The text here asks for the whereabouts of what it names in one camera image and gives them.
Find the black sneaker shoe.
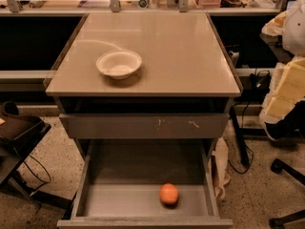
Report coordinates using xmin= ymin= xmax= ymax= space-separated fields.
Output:
xmin=259 ymin=111 xmax=285 ymax=141

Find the grey drawer cabinet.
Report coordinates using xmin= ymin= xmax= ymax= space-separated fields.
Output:
xmin=43 ymin=11 xmax=244 ymax=229

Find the white bowl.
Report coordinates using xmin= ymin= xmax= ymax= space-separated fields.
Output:
xmin=96 ymin=50 xmax=142 ymax=79

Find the closed top drawer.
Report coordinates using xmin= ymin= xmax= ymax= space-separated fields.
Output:
xmin=59 ymin=114 xmax=229 ymax=139

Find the black table leg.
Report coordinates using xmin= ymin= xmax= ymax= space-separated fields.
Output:
xmin=229 ymin=107 xmax=250 ymax=167

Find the black office chair base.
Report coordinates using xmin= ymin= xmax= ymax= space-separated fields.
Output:
xmin=268 ymin=158 xmax=305 ymax=229

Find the beige cloth bag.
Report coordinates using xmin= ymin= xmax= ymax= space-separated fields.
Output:
xmin=211 ymin=137 xmax=231 ymax=199

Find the open middle drawer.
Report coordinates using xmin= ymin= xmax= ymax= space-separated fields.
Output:
xmin=57 ymin=139 xmax=233 ymax=229

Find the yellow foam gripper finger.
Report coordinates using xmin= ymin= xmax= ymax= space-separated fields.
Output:
xmin=262 ymin=56 xmax=305 ymax=118

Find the black cable loop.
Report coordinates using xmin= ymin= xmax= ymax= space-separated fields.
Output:
xmin=22 ymin=155 xmax=52 ymax=193

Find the dark left side table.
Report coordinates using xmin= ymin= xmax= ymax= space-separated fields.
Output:
xmin=0 ymin=101 xmax=72 ymax=209

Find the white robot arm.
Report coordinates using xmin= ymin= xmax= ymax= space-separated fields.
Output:
xmin=260 ymin=0 xmax=305 ymax=123

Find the orange fruit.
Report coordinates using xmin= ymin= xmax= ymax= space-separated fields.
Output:
xmin=159 ymin=183 xmax=179 ymax=205

